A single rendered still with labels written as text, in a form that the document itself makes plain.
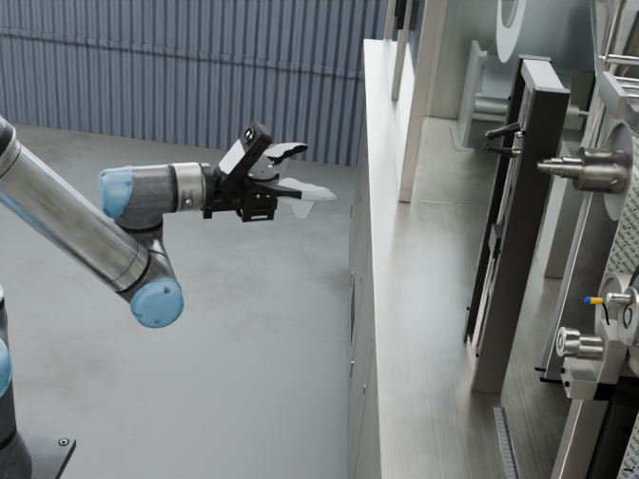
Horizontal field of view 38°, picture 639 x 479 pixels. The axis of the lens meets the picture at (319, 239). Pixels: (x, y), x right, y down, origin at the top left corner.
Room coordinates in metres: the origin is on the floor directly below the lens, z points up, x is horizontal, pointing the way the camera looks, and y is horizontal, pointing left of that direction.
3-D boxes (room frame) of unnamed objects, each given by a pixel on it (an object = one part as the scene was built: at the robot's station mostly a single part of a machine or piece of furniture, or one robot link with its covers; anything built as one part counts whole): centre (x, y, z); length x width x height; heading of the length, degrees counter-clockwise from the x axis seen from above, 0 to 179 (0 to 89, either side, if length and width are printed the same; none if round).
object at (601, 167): (1.25, -0.39, 1.33); 0.06 x 0.06 x 0.06; 1
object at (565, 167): (1.25, -0.33, 1.33); 0.06 x 0.03 x 0.03; 91
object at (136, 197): (1.27, 0.28, 1.21); 0.11 x 0.08 x 0.09; 112
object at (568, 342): (1.04, -0.34, 1.18); 0.04 x 0.02 x 0.04; 1
